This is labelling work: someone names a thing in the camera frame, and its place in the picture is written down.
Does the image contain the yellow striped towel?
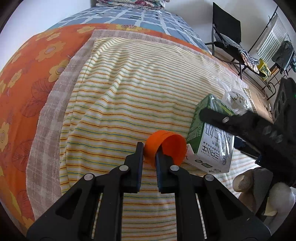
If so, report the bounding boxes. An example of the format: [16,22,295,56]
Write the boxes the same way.
[58,37,262,241]

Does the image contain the grey plaid blanket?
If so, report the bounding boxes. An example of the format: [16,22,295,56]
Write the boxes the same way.
[26,29,249,220]

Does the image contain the yellow green crate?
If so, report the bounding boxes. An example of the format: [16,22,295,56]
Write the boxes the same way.
[257,58,271,81]

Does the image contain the green striped hanging towel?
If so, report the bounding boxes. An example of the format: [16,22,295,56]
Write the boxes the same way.
[255,14,290,63]

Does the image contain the orange floral bedsheet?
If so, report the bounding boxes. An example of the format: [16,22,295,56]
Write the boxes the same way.
[1,23,193,235]

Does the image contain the dark hanging jacket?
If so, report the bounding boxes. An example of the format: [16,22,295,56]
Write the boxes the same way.
[271,41,295,73]

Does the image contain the white plastic bag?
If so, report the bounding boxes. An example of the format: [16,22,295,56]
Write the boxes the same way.
[216,78,253,115]

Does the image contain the black folding chair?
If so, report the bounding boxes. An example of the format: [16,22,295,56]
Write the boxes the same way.
[207,3,267,77]

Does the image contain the striped clothes on chair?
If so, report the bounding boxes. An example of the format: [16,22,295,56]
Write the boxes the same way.
[214,33,259,67]

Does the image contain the blue checked mattress sheet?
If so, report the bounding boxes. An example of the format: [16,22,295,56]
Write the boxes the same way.
[51,6,210,52]

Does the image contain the black clothes drying rack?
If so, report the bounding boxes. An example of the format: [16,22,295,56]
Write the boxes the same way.
[247,5,296,100]

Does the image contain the orange plastic cap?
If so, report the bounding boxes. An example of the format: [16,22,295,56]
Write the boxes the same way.
[144,130,187,167]

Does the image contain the person's right hand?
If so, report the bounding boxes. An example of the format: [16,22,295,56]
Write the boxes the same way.
[232,168,295,217]

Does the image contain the green white milk carton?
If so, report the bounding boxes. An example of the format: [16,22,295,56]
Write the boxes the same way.
[184,94,234,173]

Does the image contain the folded floral quilt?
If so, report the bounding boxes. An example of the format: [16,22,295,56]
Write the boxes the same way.
[96,0,170,9]

